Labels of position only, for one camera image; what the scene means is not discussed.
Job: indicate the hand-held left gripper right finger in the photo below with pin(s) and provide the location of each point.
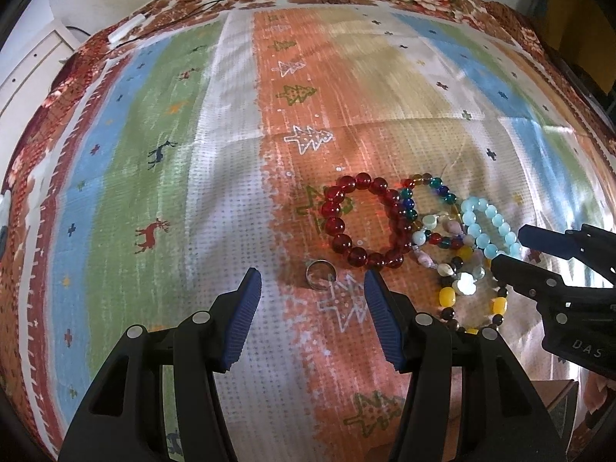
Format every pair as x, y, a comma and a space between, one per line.
382, 322

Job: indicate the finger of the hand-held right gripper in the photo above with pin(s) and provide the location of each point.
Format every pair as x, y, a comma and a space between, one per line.
524, 274
541, 239

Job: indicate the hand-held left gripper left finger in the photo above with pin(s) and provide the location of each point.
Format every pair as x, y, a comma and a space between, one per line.
243, 320

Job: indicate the colourful striped mat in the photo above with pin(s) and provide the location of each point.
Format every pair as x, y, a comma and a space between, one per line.
168, 130

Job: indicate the dark wooden furniture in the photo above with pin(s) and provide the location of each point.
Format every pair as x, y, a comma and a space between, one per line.
592, 33

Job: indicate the white charger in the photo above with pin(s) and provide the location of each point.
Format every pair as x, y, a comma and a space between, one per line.
126, 29

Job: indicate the white headboard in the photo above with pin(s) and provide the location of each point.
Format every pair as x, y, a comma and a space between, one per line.
29, 67

